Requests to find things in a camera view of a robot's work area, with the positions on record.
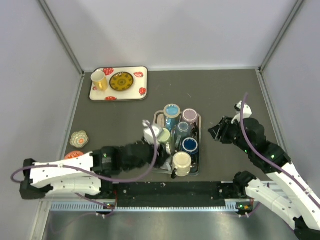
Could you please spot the grey-blue mug white inside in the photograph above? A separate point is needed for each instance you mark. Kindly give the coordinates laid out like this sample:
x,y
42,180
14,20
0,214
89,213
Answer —
x,y
182,131

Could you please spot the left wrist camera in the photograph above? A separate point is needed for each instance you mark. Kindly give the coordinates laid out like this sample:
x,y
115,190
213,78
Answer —
x,y
151,132

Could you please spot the light green mug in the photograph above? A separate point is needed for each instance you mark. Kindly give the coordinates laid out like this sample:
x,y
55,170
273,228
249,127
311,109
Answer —
x,y
165,140

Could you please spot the yellow mug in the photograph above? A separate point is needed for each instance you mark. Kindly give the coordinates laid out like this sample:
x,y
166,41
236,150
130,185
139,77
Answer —
x,y
99,80

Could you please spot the cream mug black rim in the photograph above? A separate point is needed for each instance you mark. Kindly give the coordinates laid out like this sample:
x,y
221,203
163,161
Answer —
x,y
181,164

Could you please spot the silver metal tray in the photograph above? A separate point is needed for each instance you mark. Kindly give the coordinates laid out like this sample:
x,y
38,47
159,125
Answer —
x,y
196,134

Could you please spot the strawberry pattern white tray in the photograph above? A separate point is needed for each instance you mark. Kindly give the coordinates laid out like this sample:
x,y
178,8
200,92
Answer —
x,y
138,91

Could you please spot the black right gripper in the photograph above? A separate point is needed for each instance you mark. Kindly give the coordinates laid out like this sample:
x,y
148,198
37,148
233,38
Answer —
x,y
221,129

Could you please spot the clear plastic measuring cup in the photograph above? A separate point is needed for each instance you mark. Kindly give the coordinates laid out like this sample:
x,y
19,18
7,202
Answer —
x,y
167,166

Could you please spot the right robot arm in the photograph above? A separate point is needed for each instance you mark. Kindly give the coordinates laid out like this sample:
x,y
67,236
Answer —
x,y
300,209

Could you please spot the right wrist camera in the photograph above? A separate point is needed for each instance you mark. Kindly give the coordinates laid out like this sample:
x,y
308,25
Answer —
x,y
241,108

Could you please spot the floral patterned small bowl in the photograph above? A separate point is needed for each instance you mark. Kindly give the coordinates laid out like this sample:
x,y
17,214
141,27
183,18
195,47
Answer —
x,y
79,139

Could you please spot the dark blue enamel mug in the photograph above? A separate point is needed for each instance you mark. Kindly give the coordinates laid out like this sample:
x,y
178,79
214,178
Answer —
x,y
190,146

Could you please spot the blue butterfly mug orange inside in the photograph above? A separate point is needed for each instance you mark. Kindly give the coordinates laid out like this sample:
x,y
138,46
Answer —
x,y
172,114

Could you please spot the lilac ceramic mug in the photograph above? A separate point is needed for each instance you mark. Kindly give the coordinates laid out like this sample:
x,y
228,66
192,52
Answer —
x,y
189,116

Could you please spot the orange patterned small plate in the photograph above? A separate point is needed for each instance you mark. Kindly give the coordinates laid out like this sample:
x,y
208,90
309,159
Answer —
x,y
73,154

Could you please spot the grey slotted cable duct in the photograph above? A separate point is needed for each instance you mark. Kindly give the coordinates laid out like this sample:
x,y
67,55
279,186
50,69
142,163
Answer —
x,y
81,205

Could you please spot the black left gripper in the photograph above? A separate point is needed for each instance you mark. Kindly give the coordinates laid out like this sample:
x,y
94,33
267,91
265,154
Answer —
x,y
162,156

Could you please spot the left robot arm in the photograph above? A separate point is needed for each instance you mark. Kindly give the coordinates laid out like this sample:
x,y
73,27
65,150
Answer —
x,y
90,174

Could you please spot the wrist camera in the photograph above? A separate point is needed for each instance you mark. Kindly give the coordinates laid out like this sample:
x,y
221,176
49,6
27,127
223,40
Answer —
x,y
151,132
241,108

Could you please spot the yellow patterned small plate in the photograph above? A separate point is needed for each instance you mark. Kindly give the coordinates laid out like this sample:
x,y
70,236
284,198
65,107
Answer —
x,y
121,81

